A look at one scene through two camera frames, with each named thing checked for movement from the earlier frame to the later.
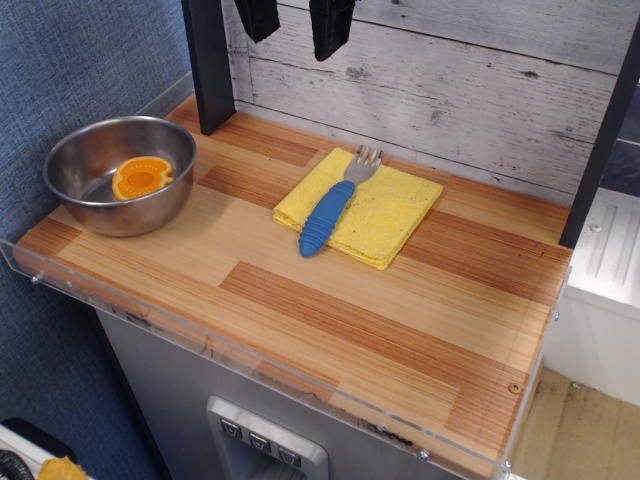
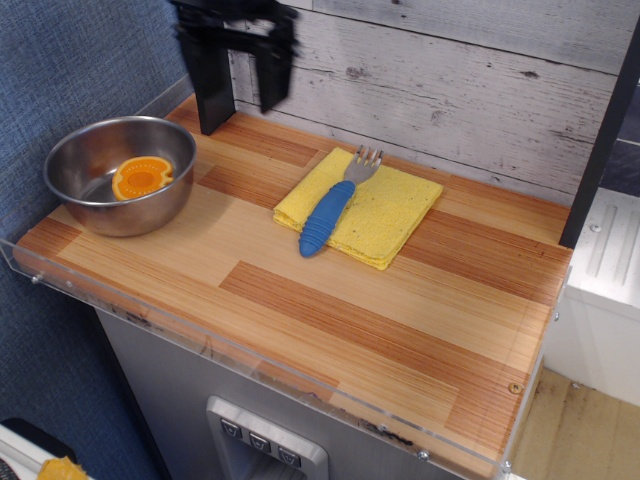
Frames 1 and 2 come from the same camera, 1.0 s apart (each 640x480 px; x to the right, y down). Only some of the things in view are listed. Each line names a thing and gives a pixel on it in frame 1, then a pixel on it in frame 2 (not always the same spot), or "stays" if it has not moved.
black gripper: x=331 y=24 to x=208 y=28
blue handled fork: x=333 y=203 stays
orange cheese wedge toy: x=137 y=176 stays
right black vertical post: x=597 y=162 stays
